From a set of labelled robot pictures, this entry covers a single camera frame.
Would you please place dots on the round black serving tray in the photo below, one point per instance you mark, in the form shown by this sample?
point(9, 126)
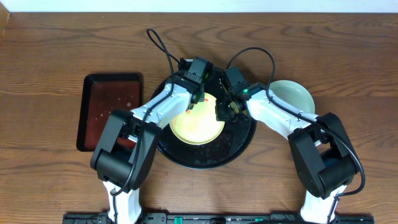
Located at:
point(230, 144)

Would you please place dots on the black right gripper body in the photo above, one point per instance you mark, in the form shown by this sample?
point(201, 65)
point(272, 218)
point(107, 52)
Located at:
point(226, 112)

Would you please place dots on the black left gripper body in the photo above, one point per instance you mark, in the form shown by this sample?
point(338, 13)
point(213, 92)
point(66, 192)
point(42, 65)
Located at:
point(202, 88)

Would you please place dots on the yellow plate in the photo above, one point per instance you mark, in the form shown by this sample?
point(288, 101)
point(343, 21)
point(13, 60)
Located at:
point(198, 125)

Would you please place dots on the black rectangular water tray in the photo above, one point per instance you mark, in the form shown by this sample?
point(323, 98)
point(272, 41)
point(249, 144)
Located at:
point(102, 94)

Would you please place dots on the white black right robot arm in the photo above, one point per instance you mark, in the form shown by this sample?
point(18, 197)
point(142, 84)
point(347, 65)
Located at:
point(323, 155)

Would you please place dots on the light green plate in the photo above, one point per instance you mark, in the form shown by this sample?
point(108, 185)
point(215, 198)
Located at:
point(294, 94)

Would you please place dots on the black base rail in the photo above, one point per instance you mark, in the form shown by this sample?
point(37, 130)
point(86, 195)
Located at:
point(163, 218)

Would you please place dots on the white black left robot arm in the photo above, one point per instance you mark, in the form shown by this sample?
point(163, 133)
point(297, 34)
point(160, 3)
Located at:
point(126, 149)

